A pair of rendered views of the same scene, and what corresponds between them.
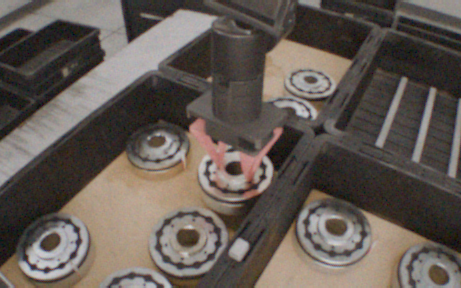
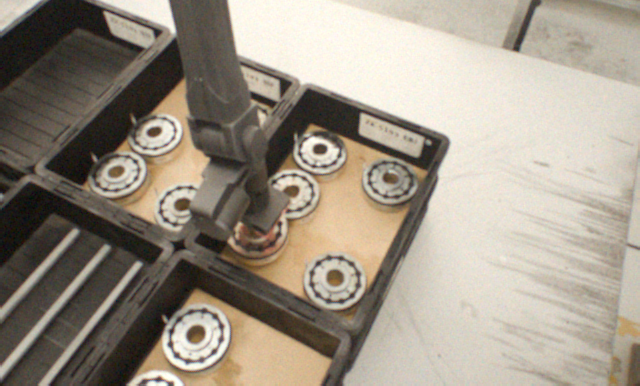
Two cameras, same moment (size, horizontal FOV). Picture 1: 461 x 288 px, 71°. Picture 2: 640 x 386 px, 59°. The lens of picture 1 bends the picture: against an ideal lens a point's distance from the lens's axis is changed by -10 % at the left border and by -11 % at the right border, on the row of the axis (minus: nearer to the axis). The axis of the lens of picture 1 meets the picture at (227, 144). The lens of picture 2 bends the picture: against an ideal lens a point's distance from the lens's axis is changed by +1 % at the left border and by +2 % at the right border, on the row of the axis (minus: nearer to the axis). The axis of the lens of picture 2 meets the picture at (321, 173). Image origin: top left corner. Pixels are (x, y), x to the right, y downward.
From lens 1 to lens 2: 0.89 m
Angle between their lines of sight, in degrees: 80
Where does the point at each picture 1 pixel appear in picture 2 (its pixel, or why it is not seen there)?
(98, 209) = (373, 227)
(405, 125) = (41, 360)
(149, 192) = (334, 247)
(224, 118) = not seen: hidden behind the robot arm
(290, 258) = not seen: hidden behind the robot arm
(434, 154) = (31, 313)
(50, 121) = not seen: outside the picture
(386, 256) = (144, 203)
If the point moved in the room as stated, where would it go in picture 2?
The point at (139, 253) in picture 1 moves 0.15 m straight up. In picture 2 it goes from (328, 197) to (330, 147)
